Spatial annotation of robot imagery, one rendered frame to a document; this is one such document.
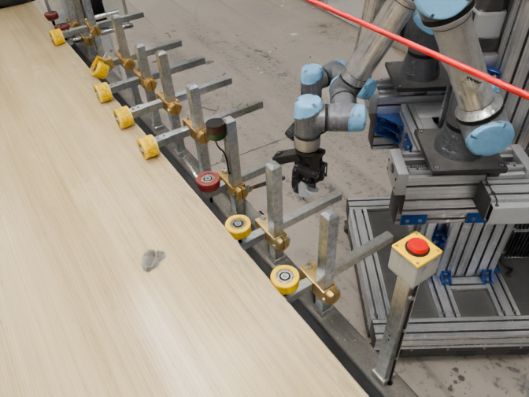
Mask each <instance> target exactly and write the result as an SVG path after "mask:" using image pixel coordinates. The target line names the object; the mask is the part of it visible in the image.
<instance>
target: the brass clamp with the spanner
mask: <svg viewBox="0 0 529 397"><path fill-rule="evenodd" d="M217 174H218V175H219V177H220V180H222V181H223V182H225V183H226V188H227V190H226V192H227V193H228V194H229V195H230V196H231V197H232V198H233V199H237V200H239V201H242V200H243V199H245V198H246V197H247V195H248V190H247V189H246V187H245V184H244V183H243V182H242V183H241V184H240V185H238V186H236V187H233V186H232V185H231V184H230V183H229V182H228V174H227V173H226V174H223V173H222V171H220V172H218V173H217Z"/></svg>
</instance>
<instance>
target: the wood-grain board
mask: <svg viewBox="0 0 529 397"><path fill-rule="evenodd" d="M54 29H55V28H54V26H53V25H52V24H51V23H50V22H49V21H48V20H47V19H46V18H45V16H44V15H43V14H42V13H41V12H40V10H39V9H38V8H37V7H32V8H29V9H22V10H19V11H16V12H11V13H6V14H2V15H0V397H368V395H367V394H366V393H365V392H364V391H363V389H362V388H361V387H360V386H359V384H358V383H357V382H356V381H355V380H354V379H353V378H352V377H351V376H350V374H349V373H348V372H347V371H346V370H345V368H344V367H343V366H342V365H341V363H340V362H339V361H338V360H337V359H336V357H335V356H334V355H333V354H332V353H331V352H330V351H329V350H328V349H327V347H326V346H325V345H324V344H323V343H322V341H321V340H320V339H319V338H318V336H317V335H316V334H315V333H314V332H313V330H312V329H311V328H310V327H309V326H308V325H307V324H306V323H305V322H304V320H303V319H302V318H301V317H300V315H299V314H298V313H297V312H296V311H295V309H294V308H293V307H292V306H291V305H290V303H289V302H288V301H287V300H286V299H285V298H284V297H283V296H282V295H281V293H280V292H279V291H278V290H277V288H276V287H275V286H274V285H273V284H272V282H271V281H270V280H269V279H268V278H267V277H266V275H264V274H263V272H262V271H261V270H260V269H259V267H258V266H257V265H256V264H255V263H254V261H253V260H252V259H251V258H250V256H249V255H248V254H247V253H246V252H245V251H244V250H243V249H242V248H241V247H240V245H239V244H238V243H237V242H236V240H235V239H234V238H233V237H232V236H231V234H230V233H229V232H228V231H227V229H226V228H225V227H224V226H223V225H222V224H221V223H220V222H219V221H218V219H217V218H216V217H215V216H214V215H213V213H212V212H211V211H210V210H209V208H208V207H207V206H206V205H205V204H204V202H203V201H202V200H201V199H200V198H199V197H198V196H197V195H196V194H195V192H194V191H193V190H192V189H191V187H190V186H189V185H188V184H187V183H186V181H185V180H184V179H183V178H182V177H181V175H180V174H178V172H177V171H176V170H175V169H174V168H173V167H172V165H171V164H170V163H169V162H168V160H167V159H166V158H165V157H164V156H163V154H162V153H161V152H160V153H159V155H157V156H154V157H152V158H149V159H144V158H143V156H142V155H141V153H140V151H139V148H138V145H137V139H139V138H142V137H144V136H146V135H145V133H144V132H143V131H142V130H141V129H140V127H139V126H138V125H137V124H136V123H134V125H132V126H129V127H126V128H123V129H121V128H120V127H119V126H118V124H117V122H116V120H115V117H114V115H113V111H114V110H115V109H118V108H120V107H122V106H121V105H120V104H119V103H118V102H117V100H116V99H115V98H114V97H113V100H110V101H108V102H103V103H100V102H99V101H98V99H97V97H96V94H95V93H94V85H96V84H99V83H101V82H100V81H99V79H98V78H97V77H96V76H92V75H91V70H90V69H89V68H88V67H87V66H86V64H85V63H84V62H83V61H82V60H81V58H80V57H79V56H78V55H77V54H76V52H75V51H74V50H73V49H72V48H71V47H70V45H68V43H67V42H66V41H65V43H64V44H61V45H58V46H55V45H54V44H53V42H52V40H51V38H50V33H49V31H50V30H54ZM149 249H154V250H155V252H157V250H159V251H160V250H163V251H164V252H165V253H166V254H167V256H166V257H165V259H163V260H162V261H160V262H159V266H158V267H157V268H154V269H151V271H149V272H147V271H146V270H142V269H143V267H142V266H141V264H142V259H141V258H142V255H143V253H144V252H146V251H147V250H149Z"/></svg>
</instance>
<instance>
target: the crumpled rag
mask: <svg viewBox="0 0 529 397"><path fill-rule="evenodd" d="M166 256H167V254H166V253H165V252H164V251H163V250H160V251H159V250H157V252H155V250H154V249H149V250H147V251H146V252H144V253H143V255H142V258H141V259H142V264H141V266H142V267H143V269H142V270H146V271H147V272H149V271H151V269H154V268H157V267H158V266H159V262H160V261H162V260H163V259H165V257H166Z"/></svg>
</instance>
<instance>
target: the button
mask: <svg viewBox="0 0 529 397"><path fill-rule="evenodd" d="M407 247H408V249H409V250H410V251H411V252H413V253H414V254H425V253H426V252H427V251H428V247H429V246H428V243H427V242H426V241H425V240H424V239H421V238H411V239H410V240H409V241H408V243H407Z"/></svg>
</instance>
